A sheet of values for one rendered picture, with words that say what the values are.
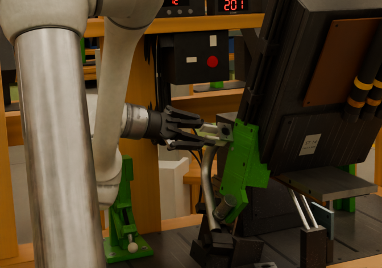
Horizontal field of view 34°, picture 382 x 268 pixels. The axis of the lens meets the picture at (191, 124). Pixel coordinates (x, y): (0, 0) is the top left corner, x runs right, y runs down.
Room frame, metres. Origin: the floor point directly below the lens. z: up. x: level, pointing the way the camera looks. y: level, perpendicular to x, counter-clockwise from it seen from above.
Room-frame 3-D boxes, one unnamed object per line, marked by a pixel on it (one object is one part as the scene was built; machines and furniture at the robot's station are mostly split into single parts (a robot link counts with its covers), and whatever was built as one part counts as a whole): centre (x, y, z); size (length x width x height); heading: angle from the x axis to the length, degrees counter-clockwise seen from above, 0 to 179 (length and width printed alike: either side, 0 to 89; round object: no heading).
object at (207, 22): (1.91, -0.10, 1.52); 0.90 x 0.25 x 0.04; 112
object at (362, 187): (1.60, -0.31, 1.11); 0.39 x 0.16 x 0.03; 22
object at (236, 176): (1.58, -0.15, 1.17); 0.13 x 0.12 x 0.20; 112
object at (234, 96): (2.01, -0.06, 1.23); 1.30 x 0.05 x 0.09; 112
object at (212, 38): (1.82, -0.02, 1.42); 0.17 x 0.12 x 0.15; 112
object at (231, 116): (1.84, -0.25, 1.07); 0.30 x 0.18 x 0.34; 112
